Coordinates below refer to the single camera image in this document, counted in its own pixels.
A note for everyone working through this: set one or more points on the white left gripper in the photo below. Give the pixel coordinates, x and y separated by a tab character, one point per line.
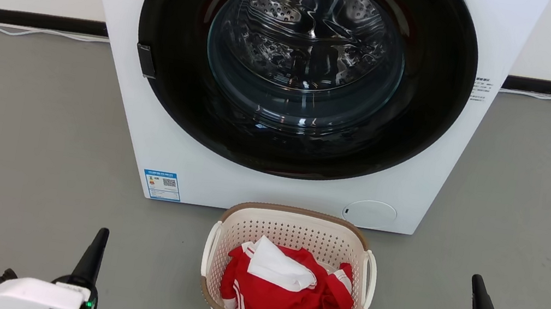
31	298

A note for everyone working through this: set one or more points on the cream perforated laundry basket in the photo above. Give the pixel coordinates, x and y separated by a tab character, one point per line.
291	229

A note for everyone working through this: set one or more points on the blue energy label sticker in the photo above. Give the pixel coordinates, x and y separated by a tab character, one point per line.
162	185

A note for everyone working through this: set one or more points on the white front-load washing machine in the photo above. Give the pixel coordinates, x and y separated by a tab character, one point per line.
157	136

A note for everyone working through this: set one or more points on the round white filter cover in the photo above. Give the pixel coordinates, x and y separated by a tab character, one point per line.
370	214

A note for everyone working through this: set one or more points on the black round washer door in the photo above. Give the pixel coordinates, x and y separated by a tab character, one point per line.
171	99

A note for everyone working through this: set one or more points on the red garment with white stripes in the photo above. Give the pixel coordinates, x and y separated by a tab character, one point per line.
285	305

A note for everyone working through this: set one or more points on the stainless steel washer drum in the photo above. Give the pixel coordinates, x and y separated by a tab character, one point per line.
303	29

